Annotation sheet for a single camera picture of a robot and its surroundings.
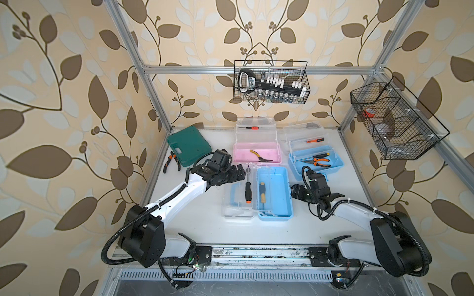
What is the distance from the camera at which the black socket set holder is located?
33.1 inches

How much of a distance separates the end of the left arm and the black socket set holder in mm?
389

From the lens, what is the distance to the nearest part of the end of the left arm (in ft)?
1.95
